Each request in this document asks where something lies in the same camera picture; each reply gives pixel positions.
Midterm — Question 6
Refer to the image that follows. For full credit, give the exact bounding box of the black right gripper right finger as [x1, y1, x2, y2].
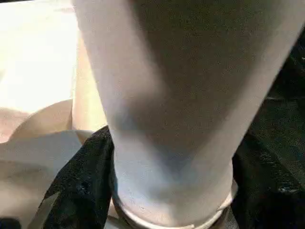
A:
[224, 130, 305, 229]

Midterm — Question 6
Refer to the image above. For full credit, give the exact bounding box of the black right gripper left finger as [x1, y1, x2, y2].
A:
[28, 125, 118, 229]

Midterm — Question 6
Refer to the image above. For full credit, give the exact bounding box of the white plastic table top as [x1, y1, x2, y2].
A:
[0, 0, 120, 229]

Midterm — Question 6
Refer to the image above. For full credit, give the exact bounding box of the white plastic table leg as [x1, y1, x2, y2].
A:
[71, 0, 305, 229]

